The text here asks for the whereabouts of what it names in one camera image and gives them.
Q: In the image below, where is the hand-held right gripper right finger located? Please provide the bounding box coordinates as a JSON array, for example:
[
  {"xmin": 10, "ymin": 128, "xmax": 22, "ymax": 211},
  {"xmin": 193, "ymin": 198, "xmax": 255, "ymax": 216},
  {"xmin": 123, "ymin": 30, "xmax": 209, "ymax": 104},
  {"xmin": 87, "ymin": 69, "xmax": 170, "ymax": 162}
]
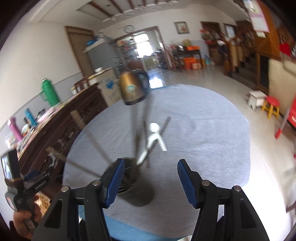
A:
[{"xmin": 177, "ymin": 159, "xmax": 271, "ymax": 241}]

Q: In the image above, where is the framed wall picture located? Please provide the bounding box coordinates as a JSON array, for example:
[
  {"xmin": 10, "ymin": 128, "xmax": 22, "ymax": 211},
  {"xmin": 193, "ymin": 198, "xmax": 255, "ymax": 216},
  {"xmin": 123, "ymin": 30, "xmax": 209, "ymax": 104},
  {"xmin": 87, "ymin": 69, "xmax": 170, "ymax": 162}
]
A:
[{"xmin": 174, "ymin": 22, "xmax": 188, "ymax": 35}]

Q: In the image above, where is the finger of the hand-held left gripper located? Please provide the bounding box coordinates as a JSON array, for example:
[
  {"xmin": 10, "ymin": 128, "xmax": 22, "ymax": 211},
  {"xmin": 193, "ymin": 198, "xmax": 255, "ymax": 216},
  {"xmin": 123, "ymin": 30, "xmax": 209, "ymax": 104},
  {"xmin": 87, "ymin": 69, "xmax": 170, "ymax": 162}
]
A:
[{"xmin": 46, "ymin": 147, "xmax": 68, "ymax": 168}]

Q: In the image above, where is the pink wall calendar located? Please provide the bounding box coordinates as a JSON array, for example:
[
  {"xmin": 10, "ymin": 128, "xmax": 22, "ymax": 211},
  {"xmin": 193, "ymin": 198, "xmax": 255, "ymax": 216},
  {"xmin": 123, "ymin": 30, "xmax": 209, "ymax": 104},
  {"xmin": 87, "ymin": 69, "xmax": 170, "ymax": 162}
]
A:
[{"xmin": 248, "ymin": 0, "xmax": 270, "ymax": 33}]

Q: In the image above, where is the grey refrigerator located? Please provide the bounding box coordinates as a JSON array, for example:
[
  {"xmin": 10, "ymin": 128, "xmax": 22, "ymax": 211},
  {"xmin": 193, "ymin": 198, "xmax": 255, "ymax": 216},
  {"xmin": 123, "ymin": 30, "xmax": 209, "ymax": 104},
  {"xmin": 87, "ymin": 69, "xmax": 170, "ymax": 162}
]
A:
[{"xmin": 84, "ymin": 41, "xmax": 117, "ymax": 76}]

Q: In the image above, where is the carved dark wooden sideboard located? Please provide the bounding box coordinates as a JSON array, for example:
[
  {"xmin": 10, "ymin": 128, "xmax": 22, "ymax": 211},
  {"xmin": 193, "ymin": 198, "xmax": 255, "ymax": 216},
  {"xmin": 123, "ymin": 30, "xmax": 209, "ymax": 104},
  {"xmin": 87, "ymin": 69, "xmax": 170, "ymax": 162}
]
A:
[{"xmin": 5, "ymin": 85, "xmax": 108, "ymax": 200}]

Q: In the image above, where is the dark wooden side table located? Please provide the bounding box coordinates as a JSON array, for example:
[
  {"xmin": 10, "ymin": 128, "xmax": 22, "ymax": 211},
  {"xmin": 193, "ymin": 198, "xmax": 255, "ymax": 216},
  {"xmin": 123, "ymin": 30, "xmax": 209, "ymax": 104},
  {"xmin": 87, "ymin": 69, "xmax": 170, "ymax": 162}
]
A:
[{"xmin": 172, "ymin": 47, "xmax": 201, "ymax": 70}]

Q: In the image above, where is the teal drink bottle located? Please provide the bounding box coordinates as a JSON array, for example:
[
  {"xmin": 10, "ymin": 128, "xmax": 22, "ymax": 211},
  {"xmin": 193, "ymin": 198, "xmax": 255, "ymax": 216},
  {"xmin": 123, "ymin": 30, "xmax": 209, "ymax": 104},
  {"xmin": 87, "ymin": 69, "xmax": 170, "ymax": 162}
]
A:
[{"xmin": 25, "ymin": 108, "xmax": 37, "ymax": 127}]

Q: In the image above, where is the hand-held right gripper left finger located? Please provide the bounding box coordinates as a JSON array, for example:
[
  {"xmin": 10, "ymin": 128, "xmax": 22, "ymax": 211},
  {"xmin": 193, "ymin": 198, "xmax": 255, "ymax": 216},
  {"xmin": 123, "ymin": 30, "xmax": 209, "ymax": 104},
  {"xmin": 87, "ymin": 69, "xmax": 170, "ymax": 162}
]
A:
[{"xmin": 33, "ymin": 158, "xmax": 126, "ymax": 241}]

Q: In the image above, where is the round table with grey cloth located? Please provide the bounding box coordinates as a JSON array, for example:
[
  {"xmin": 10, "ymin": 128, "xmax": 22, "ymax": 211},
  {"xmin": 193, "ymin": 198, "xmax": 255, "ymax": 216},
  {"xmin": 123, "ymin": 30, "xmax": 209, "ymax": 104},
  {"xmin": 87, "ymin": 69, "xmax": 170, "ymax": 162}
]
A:
[{"xmin": 62, "ymin": 85, "xmax": 251, "ymax": 219}]

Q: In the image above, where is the brown wooden door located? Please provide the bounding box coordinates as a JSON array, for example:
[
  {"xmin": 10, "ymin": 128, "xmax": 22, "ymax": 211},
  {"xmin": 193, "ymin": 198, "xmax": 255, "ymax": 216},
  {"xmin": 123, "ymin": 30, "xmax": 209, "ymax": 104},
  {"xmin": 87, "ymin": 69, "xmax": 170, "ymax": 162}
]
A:
[{"xmin": 65, "ymin": 26, "xmax": 94, "ymax": 79}]

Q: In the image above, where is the person's left hand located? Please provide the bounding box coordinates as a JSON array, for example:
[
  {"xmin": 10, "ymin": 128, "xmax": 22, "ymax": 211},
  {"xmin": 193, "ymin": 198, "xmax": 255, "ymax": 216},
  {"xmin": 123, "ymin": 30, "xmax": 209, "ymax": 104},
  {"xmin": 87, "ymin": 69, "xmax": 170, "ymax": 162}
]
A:
[{"xmin": 13, "ymin": 202, "xmax": 45, "ymax": 240}]

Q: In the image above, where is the small white wooden stool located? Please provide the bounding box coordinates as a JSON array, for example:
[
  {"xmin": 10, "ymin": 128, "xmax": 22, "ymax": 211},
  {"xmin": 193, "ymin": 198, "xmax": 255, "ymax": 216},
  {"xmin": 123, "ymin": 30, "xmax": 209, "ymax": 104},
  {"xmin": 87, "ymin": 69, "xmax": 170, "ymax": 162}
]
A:
[{"xmin": 245, "ymin": 91, "xmax": 268, "ymax": 112}]

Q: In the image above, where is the black utensil holder cup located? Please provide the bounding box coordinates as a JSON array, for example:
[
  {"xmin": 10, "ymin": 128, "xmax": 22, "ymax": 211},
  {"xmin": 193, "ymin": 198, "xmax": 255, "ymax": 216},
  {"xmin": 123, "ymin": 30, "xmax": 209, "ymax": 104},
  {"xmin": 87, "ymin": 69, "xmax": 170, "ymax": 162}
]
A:
[{"xmin": 102, "ymin": 157, "xmax": 154, "ymax": 207}]

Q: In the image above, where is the bronze electric kettle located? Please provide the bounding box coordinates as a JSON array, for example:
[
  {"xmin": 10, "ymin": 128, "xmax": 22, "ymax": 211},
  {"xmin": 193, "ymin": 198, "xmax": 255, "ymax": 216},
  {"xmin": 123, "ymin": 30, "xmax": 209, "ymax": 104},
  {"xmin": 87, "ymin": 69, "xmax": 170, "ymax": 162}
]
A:
[{"xmin": 119, "ymin": 69, "xmax": 151, "ymax": 106}]

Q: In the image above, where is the pink drink bottle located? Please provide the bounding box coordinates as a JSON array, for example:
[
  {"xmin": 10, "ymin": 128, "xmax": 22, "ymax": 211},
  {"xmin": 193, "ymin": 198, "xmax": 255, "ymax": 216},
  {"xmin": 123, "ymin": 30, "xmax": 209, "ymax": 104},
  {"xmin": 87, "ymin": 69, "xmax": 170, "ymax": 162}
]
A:
[{"xmin": 7, "ymin": 118, "xmax": 24, "ymax": 142}]

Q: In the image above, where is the red plastic child chair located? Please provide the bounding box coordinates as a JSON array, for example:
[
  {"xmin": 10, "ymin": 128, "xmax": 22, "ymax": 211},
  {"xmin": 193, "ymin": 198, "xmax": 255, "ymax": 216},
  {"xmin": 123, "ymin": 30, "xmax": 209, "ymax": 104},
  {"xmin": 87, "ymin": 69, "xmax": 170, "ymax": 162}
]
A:
[{"xmin": 274, "ymin": 97, "xmax": 296, "ymax": 139}]

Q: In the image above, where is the wooden staircase with railing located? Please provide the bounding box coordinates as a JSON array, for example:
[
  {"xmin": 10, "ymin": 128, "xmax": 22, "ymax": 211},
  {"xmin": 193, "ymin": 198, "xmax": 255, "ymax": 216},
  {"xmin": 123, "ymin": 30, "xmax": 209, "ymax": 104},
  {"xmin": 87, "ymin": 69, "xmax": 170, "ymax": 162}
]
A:
[{"xmin": 223, "ymin": 21, "xmax": 281, "ymax": 90}]

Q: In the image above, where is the blue table undercloth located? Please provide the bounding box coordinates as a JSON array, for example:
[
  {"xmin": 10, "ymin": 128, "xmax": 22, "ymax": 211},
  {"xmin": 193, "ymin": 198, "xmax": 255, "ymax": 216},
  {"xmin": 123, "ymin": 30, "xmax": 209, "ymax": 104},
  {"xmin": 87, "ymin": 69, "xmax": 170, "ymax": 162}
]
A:
[{"xmin": 79, "ymin": 205, "xmax": 193, "ymax": 241}]

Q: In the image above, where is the green thermos flask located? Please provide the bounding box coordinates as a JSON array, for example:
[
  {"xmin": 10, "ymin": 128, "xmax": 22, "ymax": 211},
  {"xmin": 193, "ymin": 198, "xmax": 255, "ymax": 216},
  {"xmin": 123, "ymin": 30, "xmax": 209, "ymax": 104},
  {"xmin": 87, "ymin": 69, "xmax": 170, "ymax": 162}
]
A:
[{"xmin": 41, "ymin": 79, "xmax": 61, "ymax": 108}]

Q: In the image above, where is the white printed cardboard box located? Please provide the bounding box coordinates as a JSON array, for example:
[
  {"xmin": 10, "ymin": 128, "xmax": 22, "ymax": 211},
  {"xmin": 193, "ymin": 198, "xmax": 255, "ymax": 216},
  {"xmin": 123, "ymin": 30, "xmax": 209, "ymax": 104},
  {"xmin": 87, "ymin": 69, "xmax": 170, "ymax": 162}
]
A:
[{"xmin": 97, "ymin": 68, "xmax": 122, "ymax": 107}]

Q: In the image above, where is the red and yellow stool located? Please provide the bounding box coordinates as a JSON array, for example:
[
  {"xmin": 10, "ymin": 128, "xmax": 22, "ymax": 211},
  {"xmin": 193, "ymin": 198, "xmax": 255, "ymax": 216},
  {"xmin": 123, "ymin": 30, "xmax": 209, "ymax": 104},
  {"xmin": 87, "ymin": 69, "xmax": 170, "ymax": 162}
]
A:
[{"xmin": 261, "ymin": 96, "xmax": 281, "ymax": 120}]

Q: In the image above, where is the wooden dining chair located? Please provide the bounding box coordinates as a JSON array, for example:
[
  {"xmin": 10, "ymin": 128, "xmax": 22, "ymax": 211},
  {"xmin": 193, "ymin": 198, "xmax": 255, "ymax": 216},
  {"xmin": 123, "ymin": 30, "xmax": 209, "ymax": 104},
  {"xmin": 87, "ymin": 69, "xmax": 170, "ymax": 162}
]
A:
[{"xmin": 74, "ymin": 76, "xmax": 89, "ymax": 92}]

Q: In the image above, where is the beige leather armchair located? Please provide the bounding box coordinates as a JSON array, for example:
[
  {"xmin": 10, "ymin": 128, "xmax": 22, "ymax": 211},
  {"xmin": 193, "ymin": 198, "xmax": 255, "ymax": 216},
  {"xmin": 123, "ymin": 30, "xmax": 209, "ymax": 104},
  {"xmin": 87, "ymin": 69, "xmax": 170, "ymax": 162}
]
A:
[{"xmin": 268, "ymin": 59, "xmax": 296, "ymax": 112}]

